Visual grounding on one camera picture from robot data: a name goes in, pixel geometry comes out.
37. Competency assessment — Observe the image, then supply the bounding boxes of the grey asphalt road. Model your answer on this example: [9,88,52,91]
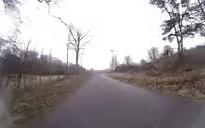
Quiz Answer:
[29,71,205,128]

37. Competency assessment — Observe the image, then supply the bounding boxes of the small bare tree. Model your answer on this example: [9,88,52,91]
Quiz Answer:
[161,44,175,57]
[123,54,133,66]
[147,46,160,63]
[109,54,119,72]

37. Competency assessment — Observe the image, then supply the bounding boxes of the row of dark bushes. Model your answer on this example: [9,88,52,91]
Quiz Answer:
[0,49,88,76]

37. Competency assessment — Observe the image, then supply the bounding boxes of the dry grass verge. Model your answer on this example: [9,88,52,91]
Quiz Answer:
[3,73,91,126]
[104,66,205,103]

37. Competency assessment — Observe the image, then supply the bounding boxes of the row of brown bushes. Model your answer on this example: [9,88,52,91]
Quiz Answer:
[114,44,205,73]

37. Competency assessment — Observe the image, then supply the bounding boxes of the wire fence with posts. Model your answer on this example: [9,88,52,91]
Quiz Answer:
[0,71,69,89]

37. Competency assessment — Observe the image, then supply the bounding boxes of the street lamp pole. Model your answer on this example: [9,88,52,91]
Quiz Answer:
[109,49,116,71]

